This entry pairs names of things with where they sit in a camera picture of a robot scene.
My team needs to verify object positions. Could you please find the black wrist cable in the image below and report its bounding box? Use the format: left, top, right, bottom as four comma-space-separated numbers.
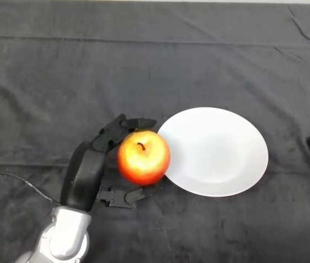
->
0, 172, 62, 206

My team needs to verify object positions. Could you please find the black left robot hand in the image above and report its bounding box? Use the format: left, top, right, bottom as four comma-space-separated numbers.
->
60, 113, 158, 213

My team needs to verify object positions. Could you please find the dark grey cloth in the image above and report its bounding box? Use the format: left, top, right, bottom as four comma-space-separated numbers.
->
0, 1, 310, 263

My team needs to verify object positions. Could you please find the red yellow apple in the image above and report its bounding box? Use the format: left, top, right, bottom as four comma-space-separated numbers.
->
116, 130, 171, 187

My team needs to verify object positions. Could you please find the white round plate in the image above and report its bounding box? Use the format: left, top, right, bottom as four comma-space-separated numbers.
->
157, 106, 269, 197

